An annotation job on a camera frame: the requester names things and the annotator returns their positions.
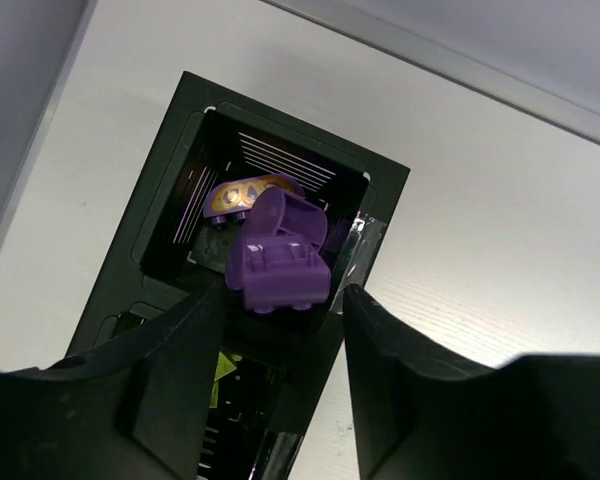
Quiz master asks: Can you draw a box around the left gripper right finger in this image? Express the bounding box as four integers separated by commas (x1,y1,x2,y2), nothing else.
343,285,600,479

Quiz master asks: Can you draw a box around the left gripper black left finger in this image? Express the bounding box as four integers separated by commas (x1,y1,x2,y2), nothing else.
0,282,227,479

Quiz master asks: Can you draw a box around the lime green lego brick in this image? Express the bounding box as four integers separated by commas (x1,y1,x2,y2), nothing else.
210,351,242,409

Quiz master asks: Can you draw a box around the purple and lime lego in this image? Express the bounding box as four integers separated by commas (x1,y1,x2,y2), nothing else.
225,235,331,314

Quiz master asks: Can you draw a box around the purple round paw lego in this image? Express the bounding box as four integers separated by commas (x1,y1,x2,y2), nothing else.
203,173,306,226

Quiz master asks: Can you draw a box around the black slotted container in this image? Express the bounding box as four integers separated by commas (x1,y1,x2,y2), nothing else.
68,72,409,479

